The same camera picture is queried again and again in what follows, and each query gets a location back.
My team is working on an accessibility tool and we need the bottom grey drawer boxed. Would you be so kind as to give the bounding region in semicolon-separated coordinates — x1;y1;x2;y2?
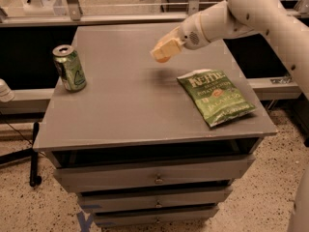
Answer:
94;205;218;227

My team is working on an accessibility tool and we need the grey drawer cabinet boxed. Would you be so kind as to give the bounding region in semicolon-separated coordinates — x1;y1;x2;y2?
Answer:
33;20;278;229

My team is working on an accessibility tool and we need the grey metal railing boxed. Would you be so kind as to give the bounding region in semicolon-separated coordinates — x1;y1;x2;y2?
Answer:
0;0;222;27

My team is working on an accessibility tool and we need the grey drawer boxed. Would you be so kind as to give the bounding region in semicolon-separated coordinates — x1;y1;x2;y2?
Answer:
78;187;232;213
54;155;255;193
94;205;218;227

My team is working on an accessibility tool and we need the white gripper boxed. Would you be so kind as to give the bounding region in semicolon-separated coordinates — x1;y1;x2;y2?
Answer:
151;13;211;59

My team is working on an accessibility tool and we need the black tripod stand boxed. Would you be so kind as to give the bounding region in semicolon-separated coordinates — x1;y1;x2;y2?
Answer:
0;122;42;188

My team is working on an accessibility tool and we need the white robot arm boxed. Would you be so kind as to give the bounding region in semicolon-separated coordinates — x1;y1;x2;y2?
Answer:
152;0;309;232

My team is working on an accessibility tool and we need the green soda can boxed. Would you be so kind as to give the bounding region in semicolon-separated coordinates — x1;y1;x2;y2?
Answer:
52;44;87;92

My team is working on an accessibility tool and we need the middle grey drawer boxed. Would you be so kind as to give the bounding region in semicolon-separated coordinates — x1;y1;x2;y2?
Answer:
78;187;232;213

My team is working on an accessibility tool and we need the green kettle chips bag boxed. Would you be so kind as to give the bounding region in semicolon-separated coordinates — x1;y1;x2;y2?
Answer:
178;69;256;128

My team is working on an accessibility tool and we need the top grey drawer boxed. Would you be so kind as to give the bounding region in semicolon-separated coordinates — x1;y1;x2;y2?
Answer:
54;155;255;193

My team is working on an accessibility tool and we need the orange fruit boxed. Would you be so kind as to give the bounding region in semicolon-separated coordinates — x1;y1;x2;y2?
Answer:
155;57;170;63

